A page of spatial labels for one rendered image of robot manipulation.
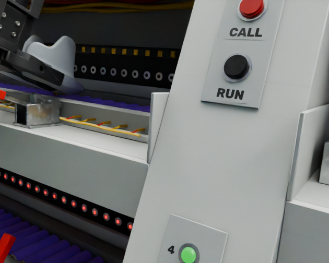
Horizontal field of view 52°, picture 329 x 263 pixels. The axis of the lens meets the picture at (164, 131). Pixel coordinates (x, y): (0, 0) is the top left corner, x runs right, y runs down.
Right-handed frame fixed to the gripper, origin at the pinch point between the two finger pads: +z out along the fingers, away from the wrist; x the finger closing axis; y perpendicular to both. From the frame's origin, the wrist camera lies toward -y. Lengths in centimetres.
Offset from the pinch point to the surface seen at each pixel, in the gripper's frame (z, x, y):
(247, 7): -9.2, -25.4, 5.3
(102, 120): -3.7, -11.1, -3.3
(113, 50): 6.7, 0.1, 8.5
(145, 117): -4.1, -16.3, -2.2
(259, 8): -9.1, -26.2, 5.3
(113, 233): 8.0, -7.8, -15.9
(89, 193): -7.3, -15.2, -9.8
